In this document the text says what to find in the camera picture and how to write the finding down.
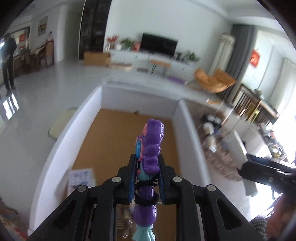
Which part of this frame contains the purple floor mat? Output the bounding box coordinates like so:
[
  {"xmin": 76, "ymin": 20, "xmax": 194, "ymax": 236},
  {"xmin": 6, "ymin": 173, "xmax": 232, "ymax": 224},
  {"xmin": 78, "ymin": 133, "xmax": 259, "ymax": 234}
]
[{"xmin": 166, "ymin": 76, "xmax": 186, "ymax": 85}]

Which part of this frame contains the grey curtain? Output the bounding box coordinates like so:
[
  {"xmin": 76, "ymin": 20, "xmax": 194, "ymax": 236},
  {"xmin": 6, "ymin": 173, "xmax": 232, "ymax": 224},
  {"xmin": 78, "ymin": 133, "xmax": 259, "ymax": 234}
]
[{"xmin": 225, "ymin": 24, "xmax": 255, "ymax": 102}]

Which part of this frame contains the purple plastic toy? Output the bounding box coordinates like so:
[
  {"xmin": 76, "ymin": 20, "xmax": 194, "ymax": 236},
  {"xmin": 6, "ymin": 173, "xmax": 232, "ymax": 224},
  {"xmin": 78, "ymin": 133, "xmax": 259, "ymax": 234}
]
[{"xmin": 132, "ymin": 118, "xmax": 166, "ymax": 241}]

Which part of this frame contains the framed wall picture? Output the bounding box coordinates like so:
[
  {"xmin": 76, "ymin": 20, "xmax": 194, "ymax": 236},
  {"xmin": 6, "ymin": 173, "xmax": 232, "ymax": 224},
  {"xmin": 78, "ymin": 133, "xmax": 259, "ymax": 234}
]
[{"xmin": 38, "ymin": 16, "xmax": 48, "ymax": 36}]

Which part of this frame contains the cardboard box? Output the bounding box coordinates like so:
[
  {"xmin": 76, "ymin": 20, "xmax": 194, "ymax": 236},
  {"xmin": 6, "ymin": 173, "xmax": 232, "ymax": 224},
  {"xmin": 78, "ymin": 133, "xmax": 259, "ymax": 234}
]
[{"xmin": 83, "ymin": 51, "xmax": 111, "ymax": 66}]

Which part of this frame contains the bushy green potted plant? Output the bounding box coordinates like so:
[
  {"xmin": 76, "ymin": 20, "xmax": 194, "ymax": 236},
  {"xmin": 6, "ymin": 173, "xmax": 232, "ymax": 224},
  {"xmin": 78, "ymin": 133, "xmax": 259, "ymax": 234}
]
[{"xmin": 120, "ymin": 37, "xmax": 135, "ymax": 50}]

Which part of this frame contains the dark display cabinet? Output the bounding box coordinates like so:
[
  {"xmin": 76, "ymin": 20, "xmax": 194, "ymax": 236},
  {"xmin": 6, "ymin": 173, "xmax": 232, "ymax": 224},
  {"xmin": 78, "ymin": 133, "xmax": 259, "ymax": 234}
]
[{"xmin": 79, "ymin": 0, "xmax": 112, "ymax": 59}]

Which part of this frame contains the colourful patterned rug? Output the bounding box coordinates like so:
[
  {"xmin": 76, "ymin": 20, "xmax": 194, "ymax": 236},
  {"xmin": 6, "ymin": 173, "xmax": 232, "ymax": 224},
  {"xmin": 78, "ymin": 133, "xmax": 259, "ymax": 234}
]
[{"xmin": 0, "ymin": 197, "xmax": 19, "ymax": 232}]

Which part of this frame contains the wooden bench with metal legs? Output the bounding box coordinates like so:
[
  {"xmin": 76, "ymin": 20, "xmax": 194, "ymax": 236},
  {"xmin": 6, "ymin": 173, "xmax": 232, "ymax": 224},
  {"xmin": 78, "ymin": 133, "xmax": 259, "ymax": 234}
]
[{"xmin": 149, "ymin": 59, "xmax": 171, "ymax": 77}]

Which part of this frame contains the black elastic hair tie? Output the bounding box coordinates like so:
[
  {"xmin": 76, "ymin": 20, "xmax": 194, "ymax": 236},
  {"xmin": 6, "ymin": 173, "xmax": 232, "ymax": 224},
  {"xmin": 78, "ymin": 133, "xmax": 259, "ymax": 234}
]
[{"xmin": 134, "ymin": 180, "xmax": 160, "ymax": 205}]

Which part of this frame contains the black white patterned cloth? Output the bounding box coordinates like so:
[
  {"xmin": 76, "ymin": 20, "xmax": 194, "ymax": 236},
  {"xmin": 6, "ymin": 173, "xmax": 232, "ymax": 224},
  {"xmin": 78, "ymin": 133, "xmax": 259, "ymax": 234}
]
[{"xmin": 250, "ymin": 218, "xmax": 270, "ymax": 241}]

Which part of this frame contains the white storage box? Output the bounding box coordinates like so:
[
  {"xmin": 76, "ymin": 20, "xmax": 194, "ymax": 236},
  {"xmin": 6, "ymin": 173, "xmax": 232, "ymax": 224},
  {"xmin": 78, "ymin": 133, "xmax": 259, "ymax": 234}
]
[{"xmin": 28, "ymin": 84, "xmax": 212, "ymax": 234}]

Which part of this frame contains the black television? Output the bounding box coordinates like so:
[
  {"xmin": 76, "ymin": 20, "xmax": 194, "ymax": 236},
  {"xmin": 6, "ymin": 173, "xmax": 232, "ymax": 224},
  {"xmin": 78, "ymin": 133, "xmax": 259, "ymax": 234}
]
[{"xmin": 141, "ymin": 32, "xmax": 178, "ymax": 58}]

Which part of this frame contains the leafy plant in white pot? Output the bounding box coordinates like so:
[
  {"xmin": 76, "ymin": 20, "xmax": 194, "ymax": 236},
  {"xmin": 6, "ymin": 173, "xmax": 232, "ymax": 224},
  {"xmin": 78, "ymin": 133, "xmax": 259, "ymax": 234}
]
[{"xmin": 185, "ymin": 50, "xmax": 200, "ymax": 64}]

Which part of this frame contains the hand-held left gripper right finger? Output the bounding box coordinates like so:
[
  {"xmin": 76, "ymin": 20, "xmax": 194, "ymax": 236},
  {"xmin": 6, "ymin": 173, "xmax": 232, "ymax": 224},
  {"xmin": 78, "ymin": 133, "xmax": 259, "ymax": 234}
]
[{"xmin": 158, "ymin": 155, "xmax": 267, "ymax": 241}]

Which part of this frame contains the beige cushioned stool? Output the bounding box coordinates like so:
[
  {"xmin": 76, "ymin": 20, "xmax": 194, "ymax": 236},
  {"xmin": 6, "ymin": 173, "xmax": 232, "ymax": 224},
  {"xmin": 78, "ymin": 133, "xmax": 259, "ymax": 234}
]
[{"xmin": 48, "ymin": 107, "xmax": 78, "ymax": 141}]

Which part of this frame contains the white television cabinet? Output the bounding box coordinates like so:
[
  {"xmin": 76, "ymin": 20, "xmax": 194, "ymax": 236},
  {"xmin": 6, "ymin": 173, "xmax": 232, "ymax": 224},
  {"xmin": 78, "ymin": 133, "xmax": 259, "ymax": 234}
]
[{"xmin": 103, "ymin": 47, "xmax": 201, "ymax": 77}]

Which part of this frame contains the white standing air conditioner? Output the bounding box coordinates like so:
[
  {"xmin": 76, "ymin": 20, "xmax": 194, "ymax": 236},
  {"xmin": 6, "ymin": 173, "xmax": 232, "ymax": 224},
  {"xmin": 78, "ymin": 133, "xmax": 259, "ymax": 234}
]
[{"xmin": 211, "ymin": 34, "xmax": 236, "ymax": 77}]

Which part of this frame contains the orange lounge chair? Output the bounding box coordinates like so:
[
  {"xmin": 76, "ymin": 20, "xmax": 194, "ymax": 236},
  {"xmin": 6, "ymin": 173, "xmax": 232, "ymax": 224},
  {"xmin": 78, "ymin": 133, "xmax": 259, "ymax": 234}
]
[{"xmin": 187, "ymin": 68, "xmax": 237, "ymax": 93}]

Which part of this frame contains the person's right hand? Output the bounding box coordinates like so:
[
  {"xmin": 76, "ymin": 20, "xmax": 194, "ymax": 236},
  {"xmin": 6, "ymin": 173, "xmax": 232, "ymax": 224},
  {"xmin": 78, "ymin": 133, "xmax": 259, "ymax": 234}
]
[{"xmin": 266, "ymin": 193, "xmax": 296, "ymax": 241}]

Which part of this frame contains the wooden slatted chair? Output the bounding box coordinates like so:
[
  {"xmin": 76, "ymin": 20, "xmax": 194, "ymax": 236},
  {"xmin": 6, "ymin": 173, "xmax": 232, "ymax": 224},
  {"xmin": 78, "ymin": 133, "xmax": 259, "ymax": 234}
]
[{"xmin": 233, "ymin": 83, "xmax": 263, "ymax": 121}]

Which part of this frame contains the red wall hanging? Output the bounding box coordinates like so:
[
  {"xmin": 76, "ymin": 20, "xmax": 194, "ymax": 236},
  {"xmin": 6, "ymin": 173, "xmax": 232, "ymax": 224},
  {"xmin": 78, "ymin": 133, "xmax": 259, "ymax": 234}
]
[{"xmin": 250, "ymin": 49, "xmax": 260, "ymax": 67}]

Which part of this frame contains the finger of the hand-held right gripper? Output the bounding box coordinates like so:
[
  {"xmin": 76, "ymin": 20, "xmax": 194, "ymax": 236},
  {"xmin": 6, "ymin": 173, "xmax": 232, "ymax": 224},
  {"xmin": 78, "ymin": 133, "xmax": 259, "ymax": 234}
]
[
  {"xmin": 247, "ymin": 155, "xmax": 296, "ymax": 173},
  {"xmin": 236, "ymin": 161, "xmax": 296, "ymax": 194}
]

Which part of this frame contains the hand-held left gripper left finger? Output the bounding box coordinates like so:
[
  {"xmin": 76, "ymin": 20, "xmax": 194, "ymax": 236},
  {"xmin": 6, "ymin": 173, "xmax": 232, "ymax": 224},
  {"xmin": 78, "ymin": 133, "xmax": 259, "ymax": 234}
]
[{"xmin": 28, "ymin": 154, "xmax": 139, "ymax": 241}]

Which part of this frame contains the red flower arrangement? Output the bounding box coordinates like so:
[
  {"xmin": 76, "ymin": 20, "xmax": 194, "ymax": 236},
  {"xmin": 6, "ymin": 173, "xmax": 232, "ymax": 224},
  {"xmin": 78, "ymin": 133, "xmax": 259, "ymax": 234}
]
[{"xmin": 106, "ymin": 34, "xmax": 119, "ymax": 49}]

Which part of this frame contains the blue patterned white packet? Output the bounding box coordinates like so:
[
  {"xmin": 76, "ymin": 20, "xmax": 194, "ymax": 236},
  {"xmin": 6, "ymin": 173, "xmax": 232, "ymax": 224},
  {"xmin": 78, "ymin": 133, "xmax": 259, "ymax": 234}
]
[{"xmin": 68, "ymin": 169, "xmax": 96, "ymax": 193}]

